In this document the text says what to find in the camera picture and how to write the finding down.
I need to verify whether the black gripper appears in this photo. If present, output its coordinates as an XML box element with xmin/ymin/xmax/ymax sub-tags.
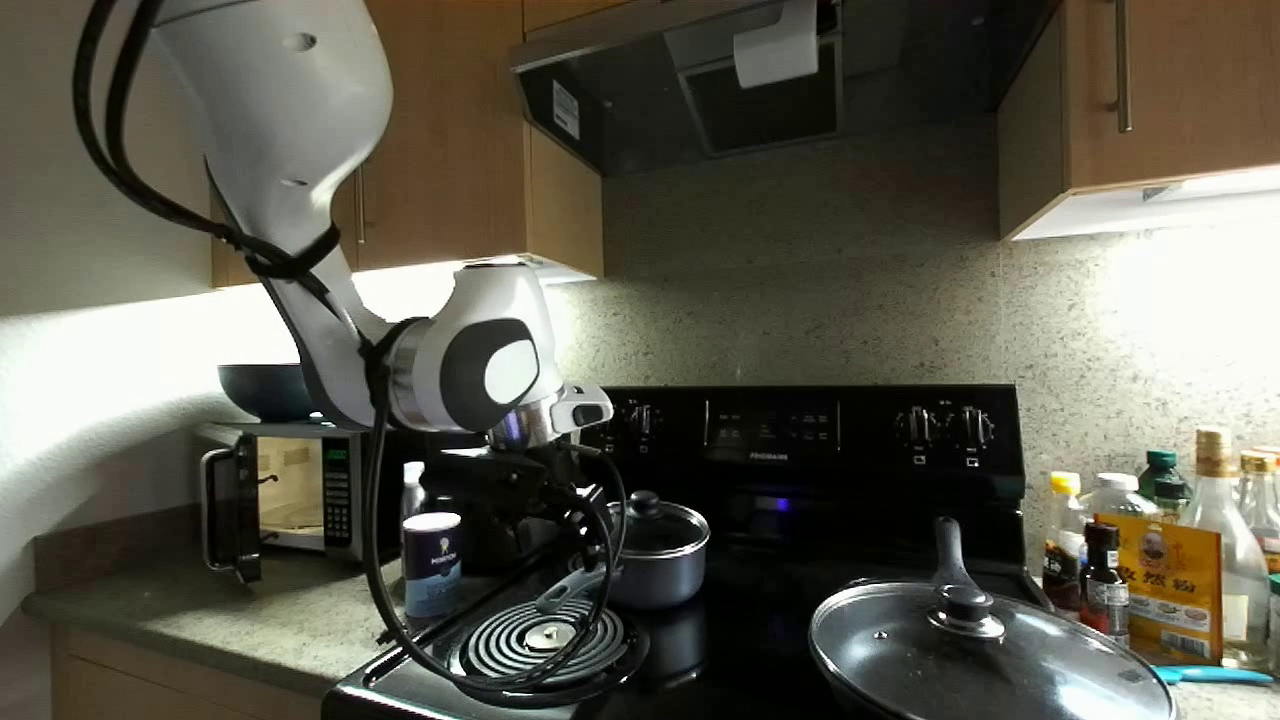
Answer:
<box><xmin>461</xmin><ymin>438</ymin><xmax>602</xmax><ymax>567</ymax></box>

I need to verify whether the black pot with glass lid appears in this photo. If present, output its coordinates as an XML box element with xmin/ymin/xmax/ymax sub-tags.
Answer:
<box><xmin>607</xmin><ymin>492</ymin><xmax>712</xmax><ymax>612</ymax></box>

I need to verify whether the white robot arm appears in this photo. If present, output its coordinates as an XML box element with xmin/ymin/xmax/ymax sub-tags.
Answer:
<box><xmin>144</xmin><ymin>0</ymin><xmax>611</xmax><ymax>449</ymax></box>

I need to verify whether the blue white salt canister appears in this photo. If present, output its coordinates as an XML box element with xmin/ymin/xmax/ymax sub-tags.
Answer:
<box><xmin>398</xmin><ymin>511</ymin><xmax>461</xmax><ymax>625</ymax></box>

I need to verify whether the front left coil burner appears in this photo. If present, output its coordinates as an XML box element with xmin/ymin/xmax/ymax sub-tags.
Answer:
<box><xmin>456</xmin><ymin>597</ymin><xmax>647</xmax><ymax>707</ymax></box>

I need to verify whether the silver microwave oven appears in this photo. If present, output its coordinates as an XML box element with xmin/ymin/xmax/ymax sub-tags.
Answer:
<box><xmin>194</xmin><ymin>423</ymin><xmax>398</xmax><ymax>585</ymax></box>

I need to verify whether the blue bowl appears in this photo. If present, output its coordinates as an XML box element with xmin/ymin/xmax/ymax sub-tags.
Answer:
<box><xmin>219</xmin><ymin>365</ymin><xmax>316</xmax><ymax>420</ymax></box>

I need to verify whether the black electric stove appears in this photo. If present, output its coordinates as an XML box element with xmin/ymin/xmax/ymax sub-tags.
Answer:
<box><xmin>321</xmin><ymin>382</ymin><xmax>1059</xmax><ymax>720</ymax></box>

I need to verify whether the wooden upper cabinet left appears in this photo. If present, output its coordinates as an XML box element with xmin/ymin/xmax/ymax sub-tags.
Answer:
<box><xmin>200</xmin><ymin>0</ymin><xmax>607</xmax><ymax>292</ymax></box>

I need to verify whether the wooden cabinet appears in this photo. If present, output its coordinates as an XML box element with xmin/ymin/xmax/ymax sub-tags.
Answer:
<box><xmin>994</xmin><ymin>0</ymin><xmax>1280</xmax><ymax>241</ymax></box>
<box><xmin>200</xmin><ymin>0</ymin><xmax>607</xmax><ymax>292</ymax></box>

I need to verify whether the black frying pan with lid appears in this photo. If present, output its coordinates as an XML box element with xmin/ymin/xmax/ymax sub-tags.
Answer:
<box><xmin>809</xmin><ymin>515</ymin><xmax>1175</xmax><ymax>720</ymax></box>

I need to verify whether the black range hood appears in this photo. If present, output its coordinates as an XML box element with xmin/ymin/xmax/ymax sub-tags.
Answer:
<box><xmin>510</xmin><ymin>0</ymin><xmax>1057</xmax><ymax>175</ymax></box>

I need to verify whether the yellow cap oil bottle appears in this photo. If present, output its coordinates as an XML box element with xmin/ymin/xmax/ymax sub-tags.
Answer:
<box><xmin>1038</xmin><ymin>473</ymin><xmax>1083</xmax><ymax>612</ymax></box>

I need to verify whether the dark sauce bottle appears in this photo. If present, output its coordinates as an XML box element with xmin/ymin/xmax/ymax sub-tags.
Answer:
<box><xmin>1081</xmin><ymin>524</ymin><xmax>1126</xmax><ymax>635</ymax></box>

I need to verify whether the green cap bottle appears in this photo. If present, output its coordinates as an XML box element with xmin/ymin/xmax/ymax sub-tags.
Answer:
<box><xmin>1139</xmin><ymin>449</ymin><xmax>1187</xmax><ymax>518</ymax></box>

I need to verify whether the yellow labelled box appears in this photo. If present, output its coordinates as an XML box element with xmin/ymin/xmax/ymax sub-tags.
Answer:
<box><xmin>1102</xmin><ymin>511</ymin><xmax>1224</xmax><ymax>665</ymax></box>

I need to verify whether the wooden upper cabinet right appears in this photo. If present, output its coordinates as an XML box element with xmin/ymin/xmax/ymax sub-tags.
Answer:
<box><xmin>994</xmin><ymin>0</ymin><xmax>1280</xmax><ymax>241</ymax></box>

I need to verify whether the tall clear bottle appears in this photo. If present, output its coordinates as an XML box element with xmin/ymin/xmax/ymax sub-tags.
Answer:
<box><xmin>1191</xmin><ymin>426</ymin><xmax>1267</xmax><ymax>668</ymax></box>

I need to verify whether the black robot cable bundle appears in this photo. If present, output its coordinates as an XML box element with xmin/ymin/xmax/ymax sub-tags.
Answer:
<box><xmin>71</xmin><ymin>0</ymin><xmax>634</xmax><ymax>710</ymax></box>

